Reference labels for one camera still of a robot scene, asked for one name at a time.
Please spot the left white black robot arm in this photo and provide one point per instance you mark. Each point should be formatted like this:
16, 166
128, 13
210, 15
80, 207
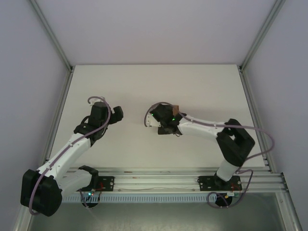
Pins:
72, 149

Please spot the aluminium table side rail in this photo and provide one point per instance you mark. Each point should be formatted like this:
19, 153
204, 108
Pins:
61, 106
252, 106

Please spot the aluminium frame bar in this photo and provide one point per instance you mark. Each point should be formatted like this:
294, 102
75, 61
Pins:
292, 211
20, 220

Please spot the aluminium frame post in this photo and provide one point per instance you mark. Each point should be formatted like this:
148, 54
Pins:
262, 33
51, 36

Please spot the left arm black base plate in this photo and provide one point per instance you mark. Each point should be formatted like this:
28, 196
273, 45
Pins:
108, 183

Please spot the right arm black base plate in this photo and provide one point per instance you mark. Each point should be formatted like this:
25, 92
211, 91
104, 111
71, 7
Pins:
204, 183

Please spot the brown cardboard paper box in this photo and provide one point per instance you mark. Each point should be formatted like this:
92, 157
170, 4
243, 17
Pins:
176, 110

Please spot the small yellow plug connector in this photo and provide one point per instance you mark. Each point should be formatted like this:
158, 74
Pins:
227, 196

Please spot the grey metal sheet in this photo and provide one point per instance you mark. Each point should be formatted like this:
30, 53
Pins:
156, 216

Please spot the small green LED circuit board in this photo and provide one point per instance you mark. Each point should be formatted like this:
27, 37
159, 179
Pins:
91, 193

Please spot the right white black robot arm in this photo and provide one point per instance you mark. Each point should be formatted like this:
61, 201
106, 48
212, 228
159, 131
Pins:
199, 127

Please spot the aluminium mounting rail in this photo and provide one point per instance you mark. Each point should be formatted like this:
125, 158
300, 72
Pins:
156, 179

